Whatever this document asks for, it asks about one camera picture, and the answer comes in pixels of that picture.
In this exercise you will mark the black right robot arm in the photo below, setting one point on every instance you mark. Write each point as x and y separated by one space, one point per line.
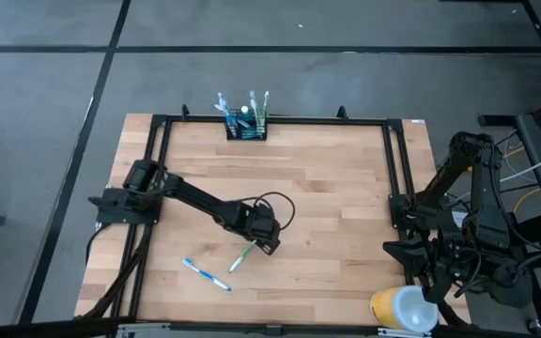
468 150

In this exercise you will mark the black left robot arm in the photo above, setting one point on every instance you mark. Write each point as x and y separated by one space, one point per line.
195 197

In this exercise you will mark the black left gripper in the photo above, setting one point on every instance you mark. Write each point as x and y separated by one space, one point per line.
261 223

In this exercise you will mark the green and white toothbrush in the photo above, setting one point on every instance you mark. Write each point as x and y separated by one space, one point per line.
242 257
265 101
253 101

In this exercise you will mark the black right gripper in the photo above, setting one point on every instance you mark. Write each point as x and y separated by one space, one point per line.
435 263

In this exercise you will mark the black aluminium rig frame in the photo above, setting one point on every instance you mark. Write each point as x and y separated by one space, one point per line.
275 120

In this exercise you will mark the black side desk frame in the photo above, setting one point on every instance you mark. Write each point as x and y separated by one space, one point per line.
531 141

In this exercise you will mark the blue and white toothbrush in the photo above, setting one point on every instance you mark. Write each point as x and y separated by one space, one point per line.
223 101
220 110
205 274

